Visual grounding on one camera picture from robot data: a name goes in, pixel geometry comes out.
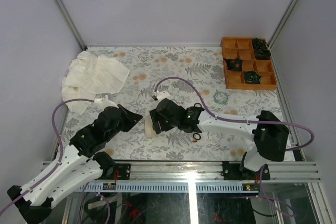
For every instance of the black fabric flower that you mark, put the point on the black fabric flower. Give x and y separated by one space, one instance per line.
259 43
262 54

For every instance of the black flower orange dots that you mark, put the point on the black flower orange dots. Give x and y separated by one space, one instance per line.
234 64

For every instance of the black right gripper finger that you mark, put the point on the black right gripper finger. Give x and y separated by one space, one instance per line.
160 127
155 119

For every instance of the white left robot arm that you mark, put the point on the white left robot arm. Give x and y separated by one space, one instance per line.
80 162

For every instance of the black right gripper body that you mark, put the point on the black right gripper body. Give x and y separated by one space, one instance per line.
172 122

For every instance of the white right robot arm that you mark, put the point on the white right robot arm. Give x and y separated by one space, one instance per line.
265 130

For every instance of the crumpled white cloth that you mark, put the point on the crumpled white cloth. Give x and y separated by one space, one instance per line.
90 75

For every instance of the black fabric flower top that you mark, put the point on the black fabric flower top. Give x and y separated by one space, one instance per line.
259 43

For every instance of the aluminium front rail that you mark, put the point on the aluminium front rail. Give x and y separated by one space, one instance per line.
175 171

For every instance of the beige round jewelry case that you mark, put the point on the beige round jewelry case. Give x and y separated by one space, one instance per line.
148 126

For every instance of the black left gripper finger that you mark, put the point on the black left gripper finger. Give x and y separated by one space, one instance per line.
129 121
128 114

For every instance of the wooden compartment tray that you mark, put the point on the wooden compartment tray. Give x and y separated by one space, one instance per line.
242 48

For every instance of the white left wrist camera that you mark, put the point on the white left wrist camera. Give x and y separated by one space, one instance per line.
103 102

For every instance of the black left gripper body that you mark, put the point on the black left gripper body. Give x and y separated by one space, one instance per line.
114 133

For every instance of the black flower yellow green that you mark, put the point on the black flower yellow green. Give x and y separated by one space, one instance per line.
252 77

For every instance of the floral patterned table mat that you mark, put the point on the floral patterned table mat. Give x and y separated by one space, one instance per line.
189 74

